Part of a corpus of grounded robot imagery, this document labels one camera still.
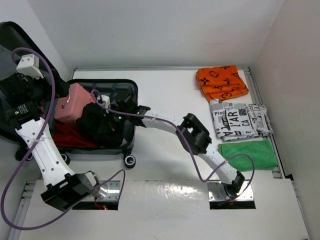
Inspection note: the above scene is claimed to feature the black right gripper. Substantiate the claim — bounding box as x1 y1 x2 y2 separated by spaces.
99 105 131 133

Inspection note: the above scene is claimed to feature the pink cosmetic case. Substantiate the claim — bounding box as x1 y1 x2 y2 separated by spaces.
54 83 95 126

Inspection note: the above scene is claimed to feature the black garment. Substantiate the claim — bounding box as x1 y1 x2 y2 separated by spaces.
76 102 125 148

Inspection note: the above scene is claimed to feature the black white kids suitcase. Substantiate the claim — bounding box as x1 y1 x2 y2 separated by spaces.
0 21 138 169

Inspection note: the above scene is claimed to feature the red garment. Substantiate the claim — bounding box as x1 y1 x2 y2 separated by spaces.
52 123 100 148

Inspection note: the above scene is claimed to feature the orange patterned towel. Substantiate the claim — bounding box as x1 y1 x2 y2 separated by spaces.
195 65 249 102

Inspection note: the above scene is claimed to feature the newspaper print cloth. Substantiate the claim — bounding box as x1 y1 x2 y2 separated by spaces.
210 98 274 142

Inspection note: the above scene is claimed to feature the green microfiber cloth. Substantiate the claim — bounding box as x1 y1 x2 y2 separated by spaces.
218 139 278 172

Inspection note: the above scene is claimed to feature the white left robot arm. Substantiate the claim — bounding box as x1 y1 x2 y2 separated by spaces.
0 73 100 211

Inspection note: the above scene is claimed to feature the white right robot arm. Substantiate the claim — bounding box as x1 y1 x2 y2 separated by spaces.
91 89 245 201

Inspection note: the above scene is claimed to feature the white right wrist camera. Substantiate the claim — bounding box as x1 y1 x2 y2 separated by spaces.
98 95 111 108

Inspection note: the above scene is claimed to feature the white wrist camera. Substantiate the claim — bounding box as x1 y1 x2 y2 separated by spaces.
98 95 111 108
16 54 44 80

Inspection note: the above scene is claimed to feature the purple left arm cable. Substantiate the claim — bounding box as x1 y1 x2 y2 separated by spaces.
0 47 127 230

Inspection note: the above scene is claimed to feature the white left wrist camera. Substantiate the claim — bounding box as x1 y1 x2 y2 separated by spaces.
16 54 44 80

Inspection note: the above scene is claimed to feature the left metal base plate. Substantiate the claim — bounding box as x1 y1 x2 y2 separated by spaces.
94 180 122 202

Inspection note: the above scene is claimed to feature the metal base plate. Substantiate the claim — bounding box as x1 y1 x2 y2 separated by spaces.
94 180 122 202
207 180 254 203

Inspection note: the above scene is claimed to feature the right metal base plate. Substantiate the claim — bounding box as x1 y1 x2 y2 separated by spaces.
207 180 254 203

